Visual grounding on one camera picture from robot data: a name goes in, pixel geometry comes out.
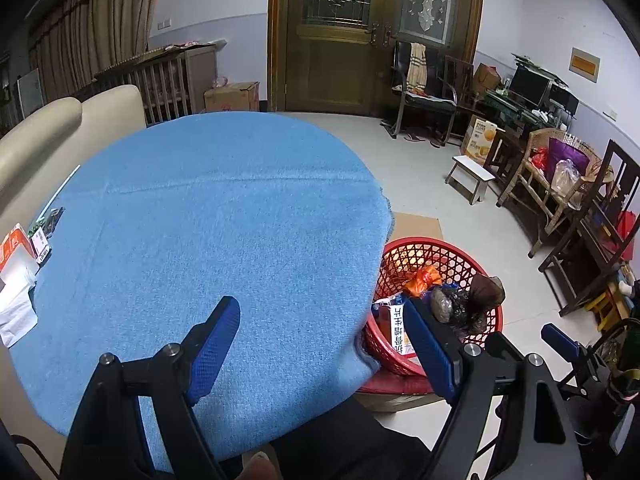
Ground small computer monitor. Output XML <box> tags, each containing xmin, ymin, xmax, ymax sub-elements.
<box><xmin>547</xmin><ymin>84</ymin><xmax>580</xmax><ymax>116</ymax></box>

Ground red plastic basket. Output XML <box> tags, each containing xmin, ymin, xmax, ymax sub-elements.
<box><xmin>362</xmin><ymin>237</ymin><xmax>503</xmax><ymax>378</ymax></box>

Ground beige leather sofa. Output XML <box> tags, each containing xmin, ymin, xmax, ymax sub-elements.
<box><xmin>0</xmin><ymin>84</ymin><xmax>148</xmax><ymax>461</ymax></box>

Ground beige curtain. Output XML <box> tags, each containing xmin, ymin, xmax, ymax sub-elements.
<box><xmin>27</xmin><ymin>0</ymin><xmax>166</xmax><ymax>106</ymax></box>

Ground wooden slatted crib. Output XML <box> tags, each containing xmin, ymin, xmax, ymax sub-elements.
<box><xmin>95</xmin><ymin>42</ymin><xmax>218</xmax><ymax>126</ymax></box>

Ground rattan chair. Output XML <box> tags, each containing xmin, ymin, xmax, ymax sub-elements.
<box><xmin>497</xmin><ymin>129</ymin><xmax>608</xmax><ymax>241</ymax></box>

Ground striped scarf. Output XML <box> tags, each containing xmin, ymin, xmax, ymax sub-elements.
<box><xmin>406</xmin><ymin>42</ymin><xmax>427</xmax><ymax>93</ymax></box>

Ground orange tissue pack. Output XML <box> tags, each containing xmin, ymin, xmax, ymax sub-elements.
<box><xmin>0</xmin><ymin>223</ymin><xmax>41</xmax><ymax>281</ymax></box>

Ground person's dark trousers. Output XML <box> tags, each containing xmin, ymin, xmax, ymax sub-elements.
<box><xmin>220</xmin><ymin>395</ymin><xmax>451</xmax><ymax>480</ymax></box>

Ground orange and white box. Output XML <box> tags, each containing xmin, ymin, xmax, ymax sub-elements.
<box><xmin>372</xmin><ymin>300</ymin><xmax>416</xmax><ymax>356</ymax></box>

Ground thin white stick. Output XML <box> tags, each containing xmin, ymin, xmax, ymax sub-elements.
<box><xmin>37</xmin><ymin>165</ymin><xmax>82</xmax><ymax>221</ymax></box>

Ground dark wooden chair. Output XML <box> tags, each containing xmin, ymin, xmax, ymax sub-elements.
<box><xmin>527</xmin><ymin>139</ymin><xmax>640</xmax><ymax>317</ymax></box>

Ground wooden double door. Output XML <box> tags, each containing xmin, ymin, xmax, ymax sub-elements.
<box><xmin>267</xmin><ymin>0</ymin><xmax>487</xmax><ymax>117</ymax></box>

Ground clear plastic bag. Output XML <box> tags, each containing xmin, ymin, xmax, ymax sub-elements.
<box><xmin>550</xmin><ymin>159</ymin><xmax>586</xmax><ymax>211</ymax></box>

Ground black metal chair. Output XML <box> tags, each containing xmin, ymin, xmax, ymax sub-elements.
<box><xmin>387</xmin><ymin>40</ymin><xmax>473</xmax><ymax>146</ymax></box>

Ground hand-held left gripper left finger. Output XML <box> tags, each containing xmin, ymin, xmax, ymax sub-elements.
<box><xmin>59</xmin><ymin>296</ymin><xmax>242</xmax><ymax>480</ymax></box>

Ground orange snack wrapper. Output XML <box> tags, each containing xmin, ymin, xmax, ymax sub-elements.
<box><xmin>402</xmin><ymin>266</ymin><xmax>443</xmax><ymax>297</ymax></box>

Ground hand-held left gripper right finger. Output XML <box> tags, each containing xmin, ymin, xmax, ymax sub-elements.
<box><xmin>402</xmin><ymin>299</ymin><xmax>586</xmax><ymax>480</ymax></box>

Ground white tissue paper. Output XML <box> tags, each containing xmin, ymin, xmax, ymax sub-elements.
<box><xmin>0</xmin><ymin>247</ymin><xmax>41</xmax><ymax>348</ymax></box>

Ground large black plastic bag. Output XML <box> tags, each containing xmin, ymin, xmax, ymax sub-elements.
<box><xmin>460</xmin><ymin>276</ymin><xmax>506</xmax><ymax>333</ymax></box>

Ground small white stool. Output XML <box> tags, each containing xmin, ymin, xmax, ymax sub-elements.
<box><xmin>445</xmin><ymin>156</ymin><xmax>496</xmax><ymax>205</ymax></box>

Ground purple bag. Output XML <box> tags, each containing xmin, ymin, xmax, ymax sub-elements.
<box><xmin>545</xmin><ymin>137</ymin><xmax>591</xmax><ymax>186</ymax></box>

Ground dark green packet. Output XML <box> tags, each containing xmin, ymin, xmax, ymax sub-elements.
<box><xmin>27</xmin><ymin>207</ymin><xmax>66</xmax><ymax>241</ymax></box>

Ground large computer monitor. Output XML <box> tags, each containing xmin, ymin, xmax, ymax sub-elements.
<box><xmin>507</xmin><ymin>65</ymin><xmax>551</xmax><ymax>106</ymax></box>

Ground small yellow stool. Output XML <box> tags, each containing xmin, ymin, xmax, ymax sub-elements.
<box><xmin>582</xmin><ymin>280</ymin><xmax>636</xmax><ymax>333</ymax></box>

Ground flat cardboard sheet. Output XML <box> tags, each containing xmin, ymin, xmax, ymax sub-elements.
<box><xmin>387</xmin><ymin>212</ymin><xmax>445</xmax><ymax>248</ymax></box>

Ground black cable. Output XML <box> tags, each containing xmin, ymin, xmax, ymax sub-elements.
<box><xmin>10</xmin><ymin>435</ymin><xmax>61</xmax><ymax>480</ymax></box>

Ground white board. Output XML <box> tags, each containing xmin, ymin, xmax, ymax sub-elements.
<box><xmin>17</xmin><ymin>69</ymin><xmax>43</xmax><ymax>116</ymax></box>

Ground orange wall sign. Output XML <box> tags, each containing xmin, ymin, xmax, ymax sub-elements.
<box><xmin>570</xmin><ymin>47</ymin><xmax>601</xmax><ymax>83</ymax></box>

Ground brown open cardboard box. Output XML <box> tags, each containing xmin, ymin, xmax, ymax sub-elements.
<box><xmin>472</xmin><ymin>62</ymin><xmax>502</xmax><ymax>96</ymax></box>

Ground yellow printed carton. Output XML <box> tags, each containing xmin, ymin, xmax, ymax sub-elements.
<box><xmin>460</xmin><ymin>115</ymin><xmax>503</xmax><ymax>163</ymax></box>

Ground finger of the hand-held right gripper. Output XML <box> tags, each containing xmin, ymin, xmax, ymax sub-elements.
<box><xmin>541</xmin><ymin>323</ymin><xmax>601</xmax><ymax>368</ymax></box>

